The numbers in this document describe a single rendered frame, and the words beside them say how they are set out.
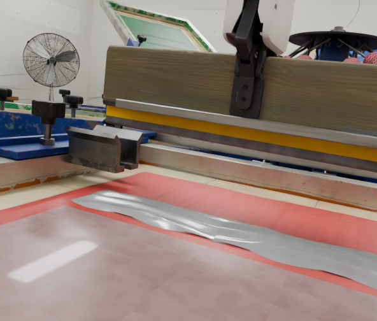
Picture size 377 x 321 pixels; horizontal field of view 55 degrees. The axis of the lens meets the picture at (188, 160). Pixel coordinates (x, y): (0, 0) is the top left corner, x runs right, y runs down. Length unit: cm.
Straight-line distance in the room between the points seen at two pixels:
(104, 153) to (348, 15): 431
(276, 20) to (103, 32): 555
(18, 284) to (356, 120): 31
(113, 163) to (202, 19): 466
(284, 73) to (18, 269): 29
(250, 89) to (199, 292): 21
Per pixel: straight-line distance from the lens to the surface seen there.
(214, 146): 68
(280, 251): 35
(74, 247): 32
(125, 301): 25
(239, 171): 60
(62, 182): 52
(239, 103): 38
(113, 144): 48
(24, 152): 48
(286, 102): 38
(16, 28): 509
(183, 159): 63
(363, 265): 36
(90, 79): 596
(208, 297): 26
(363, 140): 36
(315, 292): 30
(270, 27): 36
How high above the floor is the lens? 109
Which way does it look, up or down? 10 degrees down
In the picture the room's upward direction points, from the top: 6 degrees clockwise
